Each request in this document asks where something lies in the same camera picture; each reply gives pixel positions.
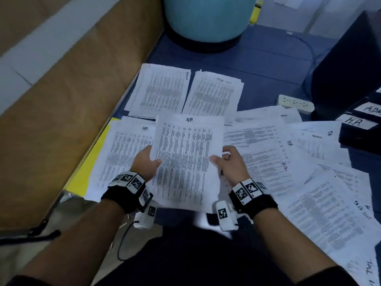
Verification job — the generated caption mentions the person's right hand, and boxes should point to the person's right hand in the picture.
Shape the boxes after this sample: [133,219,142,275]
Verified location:
[208,146,251,187]

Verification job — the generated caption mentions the person's left hand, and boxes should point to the person's left hand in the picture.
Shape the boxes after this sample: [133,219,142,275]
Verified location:
[130,146,163,181]

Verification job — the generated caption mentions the neat stack of printed papers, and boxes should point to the neat stack of printed papers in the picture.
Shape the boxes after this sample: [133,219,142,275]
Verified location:
[124,62,192,120]
[85,116,157,203]
[181,70,245,123]

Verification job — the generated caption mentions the printed paper sheet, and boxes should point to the printed paper sheet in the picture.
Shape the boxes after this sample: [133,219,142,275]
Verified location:
[148,113,225,213]

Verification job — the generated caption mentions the yellow folder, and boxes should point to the yellow folder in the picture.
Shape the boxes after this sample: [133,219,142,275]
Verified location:
[63,118,121,198]

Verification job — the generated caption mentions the pile of printed papers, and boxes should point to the pile of printed papers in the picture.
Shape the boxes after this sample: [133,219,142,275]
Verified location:
[220,105,381,286]

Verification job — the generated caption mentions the person's right forearm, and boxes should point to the person's right forearm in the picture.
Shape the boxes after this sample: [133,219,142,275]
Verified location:
[253,207,341,286]

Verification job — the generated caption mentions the person's left forearm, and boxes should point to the person's left forearm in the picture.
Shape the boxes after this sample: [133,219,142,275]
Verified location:
[18,199,129,286]

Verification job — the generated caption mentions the person's dark trousers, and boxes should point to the person's dark trousers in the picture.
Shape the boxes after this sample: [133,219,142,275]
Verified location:
[6,223,359,286]

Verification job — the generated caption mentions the black marker wristband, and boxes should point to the black marker wristband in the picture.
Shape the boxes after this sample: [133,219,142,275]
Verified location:
[101,171,154,214]
[228,177,279,220]

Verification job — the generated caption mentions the white power strip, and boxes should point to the white power strip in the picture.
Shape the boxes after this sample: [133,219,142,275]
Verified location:
[277,94,315,114]

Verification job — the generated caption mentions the teal cylindrical barrel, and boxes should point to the teal cylindrical barrel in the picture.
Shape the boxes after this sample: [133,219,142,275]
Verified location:
[164,0,258,53]

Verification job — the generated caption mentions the yellow plastic item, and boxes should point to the yellow plastic item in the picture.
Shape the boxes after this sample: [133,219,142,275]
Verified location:
[249,0,264,25]

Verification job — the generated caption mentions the white partition panel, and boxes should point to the white partition panel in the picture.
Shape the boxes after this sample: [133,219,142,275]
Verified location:
[259,0,381,39]

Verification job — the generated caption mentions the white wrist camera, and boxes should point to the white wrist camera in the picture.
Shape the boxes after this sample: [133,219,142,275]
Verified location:
[134,199,160,230]
[214,199,239,232]

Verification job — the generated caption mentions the black camera cable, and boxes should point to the black camera cable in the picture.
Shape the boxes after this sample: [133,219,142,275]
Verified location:
[117,220,136,263]

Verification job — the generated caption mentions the black strap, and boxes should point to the black strap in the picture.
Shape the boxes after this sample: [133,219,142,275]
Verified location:
[0,219,62,247]

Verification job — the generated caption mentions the thin power cable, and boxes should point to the thin power cable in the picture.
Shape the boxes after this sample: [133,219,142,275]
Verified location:
[286,31,318,97]

